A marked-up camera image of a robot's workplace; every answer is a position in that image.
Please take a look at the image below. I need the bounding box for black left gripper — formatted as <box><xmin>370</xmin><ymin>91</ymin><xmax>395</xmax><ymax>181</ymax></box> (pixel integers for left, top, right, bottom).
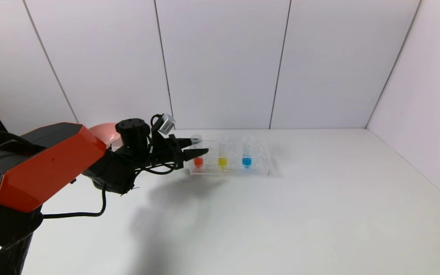
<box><xmin>152</xmin><ymin>134</ymin><xmax>209</xmax><ymax>168</ymax></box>

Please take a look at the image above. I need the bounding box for red pigment test tube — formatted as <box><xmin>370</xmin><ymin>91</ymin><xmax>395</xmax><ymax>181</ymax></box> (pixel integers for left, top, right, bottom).
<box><xmin>192</xmin><ymin>134</ymin><xmax>204</xmax><ymax>169</ymax></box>

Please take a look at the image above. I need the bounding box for yellow pigment test tube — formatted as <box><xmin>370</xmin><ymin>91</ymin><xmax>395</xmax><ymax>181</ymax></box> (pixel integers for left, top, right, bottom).
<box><xmin>217</xmin><ymin>134</ymin><xmax>228</xmax><ymax>170</ymax></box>

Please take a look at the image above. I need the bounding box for clear acrylic test tube rack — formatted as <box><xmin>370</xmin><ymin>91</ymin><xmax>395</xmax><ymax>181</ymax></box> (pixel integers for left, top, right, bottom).
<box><xmin>188</xmin><ymin>139</ymin><xmax>270</xmax><ymax>176</ymax></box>

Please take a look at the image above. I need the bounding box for blue pigment test tube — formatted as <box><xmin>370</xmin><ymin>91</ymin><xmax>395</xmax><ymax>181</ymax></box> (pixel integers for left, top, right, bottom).
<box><xmin>242</xmin><ymin>134</ymin><xmax>253</xmax><ymax>169</ymax></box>

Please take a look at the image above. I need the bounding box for pink bowl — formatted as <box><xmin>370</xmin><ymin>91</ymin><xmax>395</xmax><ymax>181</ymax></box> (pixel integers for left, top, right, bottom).
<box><xmin>89</xmin><ymin>123</ymin><xmax>123</xmax><ymax>150</ymax></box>

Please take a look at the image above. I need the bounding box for black camera cable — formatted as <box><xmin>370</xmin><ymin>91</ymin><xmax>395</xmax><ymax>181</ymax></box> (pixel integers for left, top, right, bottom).
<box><xmin>134</xmin><ymin>114</ymin><xmax>180</xmax><ymax>175</ymax></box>

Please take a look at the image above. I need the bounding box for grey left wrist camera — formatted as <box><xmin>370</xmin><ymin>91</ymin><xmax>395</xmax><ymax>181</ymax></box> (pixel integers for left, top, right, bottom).
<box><xmin>158</xmin><ymin>113</ymin><xmax>176</xmax><ymax>135</ymax></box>

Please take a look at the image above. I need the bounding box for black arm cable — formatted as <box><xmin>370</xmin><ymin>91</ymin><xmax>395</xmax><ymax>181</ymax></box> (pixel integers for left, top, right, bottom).
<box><xmin>42</xmin><ymin>187</ymin><xmax>108</xmax><ymax>219</ymax></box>

